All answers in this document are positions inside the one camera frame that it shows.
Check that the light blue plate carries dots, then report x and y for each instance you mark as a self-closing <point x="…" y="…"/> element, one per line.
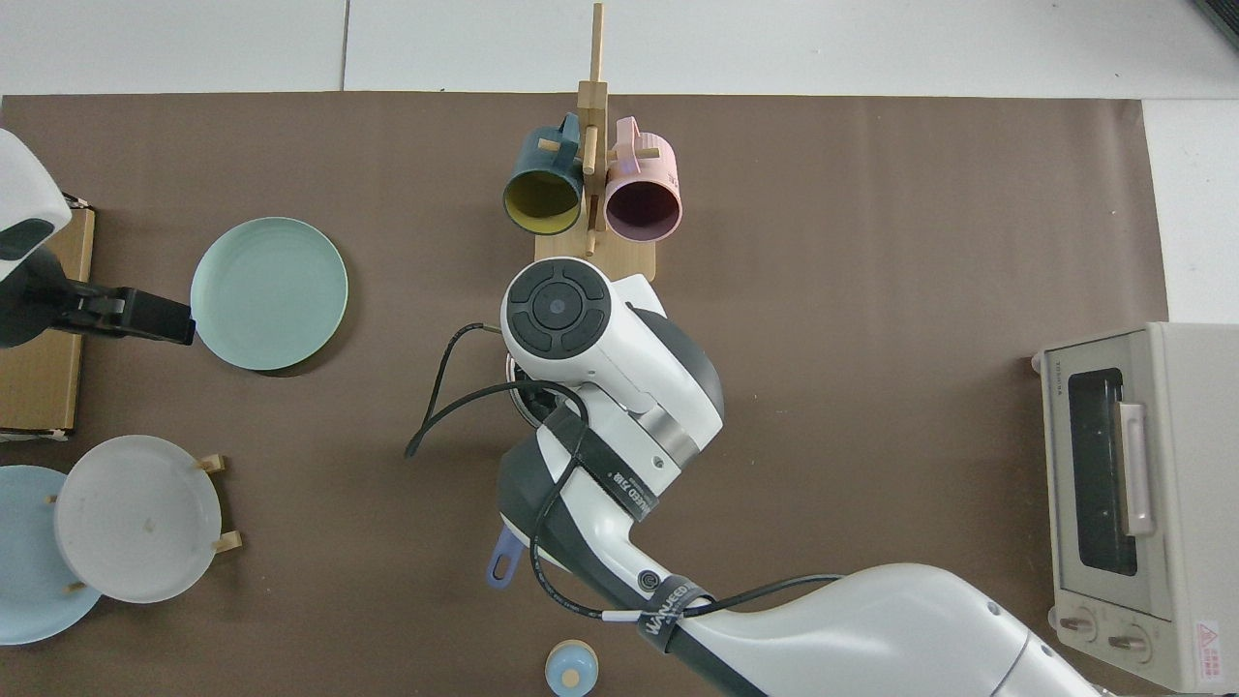
<point x="29" y="561"/>

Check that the pink ribbed cup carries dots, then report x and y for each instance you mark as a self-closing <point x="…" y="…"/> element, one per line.
<point x="643" y="208"/>

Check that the wooden cup stand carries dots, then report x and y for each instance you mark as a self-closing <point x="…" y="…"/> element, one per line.
<point x="592" y="116"/>

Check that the pale green plate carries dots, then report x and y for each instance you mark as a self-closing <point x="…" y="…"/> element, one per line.
<point x="271" y="290"/>

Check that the pale toaster oven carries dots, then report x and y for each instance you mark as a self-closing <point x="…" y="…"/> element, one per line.
<point x="1191" y="503"/>

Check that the small blue round thing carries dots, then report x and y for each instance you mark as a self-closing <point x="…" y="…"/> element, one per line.
<point x="571" y="670"/>

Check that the dark grey corner object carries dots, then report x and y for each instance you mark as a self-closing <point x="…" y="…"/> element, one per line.
<point x="1222" y="17"/>

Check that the brown table cloth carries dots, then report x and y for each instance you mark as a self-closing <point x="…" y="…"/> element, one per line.
<point x="871" y="290"/>

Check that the grey white plate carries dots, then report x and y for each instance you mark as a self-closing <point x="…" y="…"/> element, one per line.
<point x="135" y="518"/>

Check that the wooden plate rack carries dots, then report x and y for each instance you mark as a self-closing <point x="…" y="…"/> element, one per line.
<point x="230" y="541"/>

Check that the dark teal cup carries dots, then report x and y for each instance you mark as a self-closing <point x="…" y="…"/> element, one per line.
<point x="542" y="198"/>

